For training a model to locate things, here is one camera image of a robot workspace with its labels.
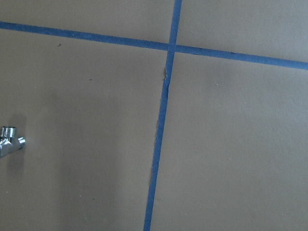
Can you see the chrome angle valve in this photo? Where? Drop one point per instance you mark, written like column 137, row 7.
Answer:
column 9, row 142

